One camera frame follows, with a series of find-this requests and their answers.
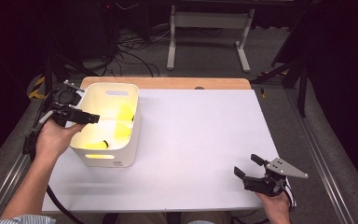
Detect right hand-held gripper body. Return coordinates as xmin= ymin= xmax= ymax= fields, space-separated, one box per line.
xmin=242 ymin=157 xmax=310 ymax=196

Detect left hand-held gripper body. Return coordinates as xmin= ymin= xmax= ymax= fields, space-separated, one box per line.
xmin=49 ymin=79 xmax=85 ymax=128

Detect white plastic bin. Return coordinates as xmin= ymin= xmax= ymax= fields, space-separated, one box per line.
xmin=65 ymin=82 xmax=143 ymax=169

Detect person's right hand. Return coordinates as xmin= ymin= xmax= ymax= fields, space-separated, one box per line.
xmin=255 ymin=189 xmax=293 ymax=224

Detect person's left hand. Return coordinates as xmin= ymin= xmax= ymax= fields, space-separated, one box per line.
xmin=35 ymin=119 xmax=85 ymax=161

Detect yellow black floor tape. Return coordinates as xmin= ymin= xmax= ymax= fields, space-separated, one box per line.
xmin=27 ymin=76 xmax=71 ymax=101

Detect black tripod stand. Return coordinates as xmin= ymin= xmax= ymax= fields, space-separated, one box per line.
xmin=41 ymin=52 xmax=97 ymax=113

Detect white table sheet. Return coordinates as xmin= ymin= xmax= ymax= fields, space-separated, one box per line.
xmin=41 ymin=88 xmax=296 ymax=213

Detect black metal stand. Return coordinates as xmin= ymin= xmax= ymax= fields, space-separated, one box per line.
xmin=251 ymin=46 xmax=311 ymax=118

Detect black equipment rack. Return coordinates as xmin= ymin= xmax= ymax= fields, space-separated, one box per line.
xmin=74 ymin=0 xmax=152 ymax=60

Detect blue striped shirt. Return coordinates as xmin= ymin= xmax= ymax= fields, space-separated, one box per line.
xmin=0 ymin=214 xmax=213 ymax=224

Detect right hand-held gripper cable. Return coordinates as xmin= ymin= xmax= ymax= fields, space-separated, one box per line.
xmin=282 ymin=181 xmax=296 ymax=209

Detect aluminium floor rail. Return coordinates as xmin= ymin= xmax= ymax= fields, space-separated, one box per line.
xmin=0 ymin=82 xmax=76 ymax=224
xmin=283 ymin=88 xmax=355 ymax=224

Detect black floor cables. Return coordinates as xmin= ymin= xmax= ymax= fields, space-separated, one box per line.
xmin=105 ymin=27 xmax=172 ymax=77

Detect white metal stand frame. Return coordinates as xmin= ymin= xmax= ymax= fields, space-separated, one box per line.
xmin=166 ymin=4 xmax=256 ymax=74

